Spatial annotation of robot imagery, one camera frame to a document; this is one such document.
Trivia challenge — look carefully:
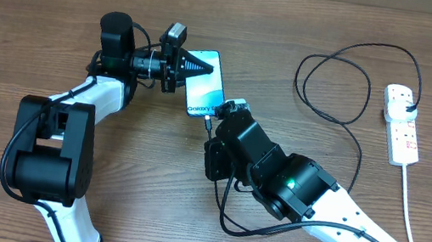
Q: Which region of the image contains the white charger plug adapter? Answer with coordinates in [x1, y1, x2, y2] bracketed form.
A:
[384, 98, 418, 122]

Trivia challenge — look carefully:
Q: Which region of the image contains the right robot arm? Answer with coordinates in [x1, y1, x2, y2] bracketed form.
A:
[205, 99, 397, 242]

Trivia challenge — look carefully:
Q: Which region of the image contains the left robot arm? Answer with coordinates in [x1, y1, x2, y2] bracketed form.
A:
[0, 12, 213, 242]

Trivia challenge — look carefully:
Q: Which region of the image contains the black USB charging cable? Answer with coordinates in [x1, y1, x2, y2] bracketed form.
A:
[188, 19, 429, 242]

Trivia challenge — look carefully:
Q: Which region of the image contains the Samsung Galaxy smartphone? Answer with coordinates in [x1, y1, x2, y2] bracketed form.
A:
[185, 50, 225, 117]

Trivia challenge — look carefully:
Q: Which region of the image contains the white power strip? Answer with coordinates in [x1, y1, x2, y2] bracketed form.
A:
[373, 82, 430, 170]

